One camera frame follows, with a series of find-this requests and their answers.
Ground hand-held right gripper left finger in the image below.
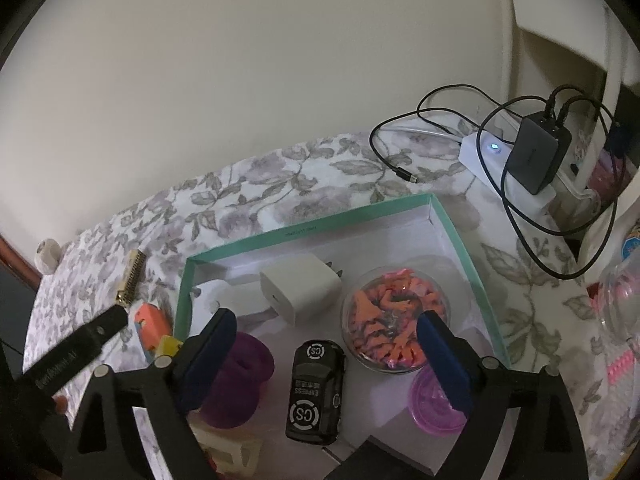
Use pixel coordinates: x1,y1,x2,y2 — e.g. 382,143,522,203
62,307,238,480

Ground pale yellow plastic piece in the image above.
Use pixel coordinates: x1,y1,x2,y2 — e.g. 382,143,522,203
190,415,263,480

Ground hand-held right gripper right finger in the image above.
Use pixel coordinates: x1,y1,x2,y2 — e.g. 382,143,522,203
416,310,591,480

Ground clear round container orange pieces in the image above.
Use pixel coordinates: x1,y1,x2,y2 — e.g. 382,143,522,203
341,266,453,373

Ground clear plastic bottle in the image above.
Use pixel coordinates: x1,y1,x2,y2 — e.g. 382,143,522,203
597,240,640,346

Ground cream yarn ball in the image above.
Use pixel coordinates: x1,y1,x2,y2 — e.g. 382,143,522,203
36,238,61,274

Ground pink bead strip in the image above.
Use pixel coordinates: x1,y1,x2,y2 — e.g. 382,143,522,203
602,350,638,382

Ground black charger cable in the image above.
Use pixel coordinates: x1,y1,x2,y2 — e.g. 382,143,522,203
480,85,619,279

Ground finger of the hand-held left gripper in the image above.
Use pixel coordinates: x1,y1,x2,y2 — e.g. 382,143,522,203
80,305,128,349

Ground white power cord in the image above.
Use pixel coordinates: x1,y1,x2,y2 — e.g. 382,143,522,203
385,125,466,138

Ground white cabinet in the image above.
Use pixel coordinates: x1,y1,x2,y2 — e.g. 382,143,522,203
492,0,640,261

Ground orange and blue toy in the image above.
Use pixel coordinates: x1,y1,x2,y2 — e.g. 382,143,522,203
132,302,185,367

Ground white power strip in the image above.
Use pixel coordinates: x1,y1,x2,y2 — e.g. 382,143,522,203
459,110,601,221

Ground gold rectangular case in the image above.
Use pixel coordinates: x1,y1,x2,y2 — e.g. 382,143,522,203
116,249,147,307

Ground black toy car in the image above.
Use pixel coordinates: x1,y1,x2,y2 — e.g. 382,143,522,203
285,339,347,446

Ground purple round lid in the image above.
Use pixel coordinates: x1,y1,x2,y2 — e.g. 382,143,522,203
410,365,471,436

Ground black power adapter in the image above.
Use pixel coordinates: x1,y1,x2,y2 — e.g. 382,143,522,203
505,112,573,196

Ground black cable with plug end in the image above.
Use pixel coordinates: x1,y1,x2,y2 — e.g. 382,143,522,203
370,85,506,184

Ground black rectangular box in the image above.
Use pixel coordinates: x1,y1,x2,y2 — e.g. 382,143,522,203
325,435,436,480

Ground purple toy with yellow cap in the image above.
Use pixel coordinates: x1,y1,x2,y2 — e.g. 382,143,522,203
200,330,276,430

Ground teal cardboard box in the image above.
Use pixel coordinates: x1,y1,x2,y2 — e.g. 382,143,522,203
172,192,512,480

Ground white charger plug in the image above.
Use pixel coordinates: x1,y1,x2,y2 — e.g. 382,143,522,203
259,253,346,328

